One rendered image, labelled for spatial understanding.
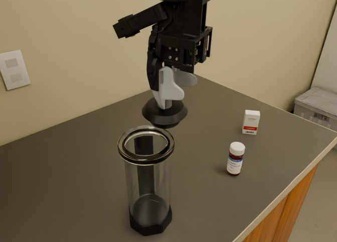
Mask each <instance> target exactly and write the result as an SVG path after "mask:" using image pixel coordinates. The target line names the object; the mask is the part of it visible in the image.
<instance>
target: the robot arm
mask: <svg viewBox="0 0 337 242"><path fill-rule="evenodd" d="M161 1H162V2H160V3H158V4H155V5H153V6H151V7H149V8H147V9H145V10H143V11H141V12H139V13H137V14H135V15H133V14H131V15H128V16H124V17H123V18H121V19H119V20H118V23H116V24H114V25H112V26H113V28H114V30H115V32H116V34H117V37H118V39H120V38H123V37H125V38H129V37H134V36H135V35H136V34H138V33H140V30H142V29H144V28H146V27H149V26H151V25H153V24H154V25H153V26H152V31H151V34H150V36H149V40H148V51H147V65H146V72H147V78H148V82H149V86H150V88H151V89H152V92H153V95H154V97H155V99H156V101H157V103H158V104H159V106H160V108H161V109H165V100H172V101H173V100H182V99H183V98H184V91H183V90H182V89H181V88H180V87H179V86H194V85H196V83H197V78H196V77H195V76H194V75H193V73H194V65H196V64H197V63H198V62H199V63H203V62H204V61H205V60H206V57H210V51H211V41H212V31H213V27H209V26H206V15H207V3H208V2H209V1H210V0H161ZM208 36H209V45H208ZM207 46H208V50H207ZM163 62H164V67H162V64H163ZM191 65H192V66H191Z"/></svg>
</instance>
